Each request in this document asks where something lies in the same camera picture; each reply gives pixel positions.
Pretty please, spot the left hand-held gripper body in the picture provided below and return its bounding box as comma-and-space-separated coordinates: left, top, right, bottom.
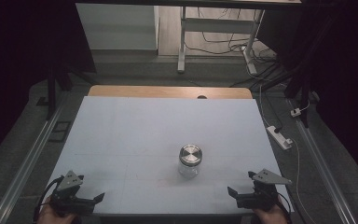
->
49, 170, 97, 217

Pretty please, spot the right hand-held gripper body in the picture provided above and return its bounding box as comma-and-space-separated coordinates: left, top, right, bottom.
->
236, 168, 293, 211

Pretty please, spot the clear glass jar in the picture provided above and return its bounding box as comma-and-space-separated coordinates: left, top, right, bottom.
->
177, 154, 200, 179

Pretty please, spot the round metal jar lid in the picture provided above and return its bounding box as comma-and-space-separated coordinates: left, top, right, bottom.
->
178, 144, 204, 167

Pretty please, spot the person's right hand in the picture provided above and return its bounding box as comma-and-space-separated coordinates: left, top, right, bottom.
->
253, 195, 289, 224

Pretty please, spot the person's left hand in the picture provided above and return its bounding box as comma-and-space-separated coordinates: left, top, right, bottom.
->
36, 199, 76, 224

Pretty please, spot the white power strip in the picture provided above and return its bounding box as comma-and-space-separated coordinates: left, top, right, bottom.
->
266, 124, 294, 151

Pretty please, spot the white table mat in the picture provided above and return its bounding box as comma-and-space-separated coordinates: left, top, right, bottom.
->
34, 95, 295, 217

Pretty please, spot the black metal stand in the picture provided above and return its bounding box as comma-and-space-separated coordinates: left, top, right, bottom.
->
36, 60, 98, 121
251, 60, 313, 129

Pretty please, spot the wooden table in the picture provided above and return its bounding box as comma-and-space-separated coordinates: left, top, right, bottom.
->
88, 85, 254, 100

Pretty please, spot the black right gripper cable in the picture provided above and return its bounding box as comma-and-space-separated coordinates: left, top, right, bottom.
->
275, 193, 294, 217

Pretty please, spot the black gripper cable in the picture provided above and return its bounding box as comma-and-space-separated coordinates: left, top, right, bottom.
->
32, 175, 65, 224
275, 193, 294, 217

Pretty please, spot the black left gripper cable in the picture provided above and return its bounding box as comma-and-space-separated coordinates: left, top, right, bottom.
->
32, 175, 65, 224

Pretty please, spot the thin white cable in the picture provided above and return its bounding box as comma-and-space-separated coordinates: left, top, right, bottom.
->
258, 83, 320, 224

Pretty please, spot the aluminium floor rail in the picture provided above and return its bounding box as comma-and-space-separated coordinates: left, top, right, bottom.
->
287, 98, 358, 224
0, 92, 70, 224

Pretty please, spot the tangle of floor cables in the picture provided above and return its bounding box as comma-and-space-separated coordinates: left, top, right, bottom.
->
185, 7, 278, 64

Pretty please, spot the white desk frame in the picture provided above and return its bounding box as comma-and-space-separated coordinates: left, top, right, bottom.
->
176, 6, 266, 76

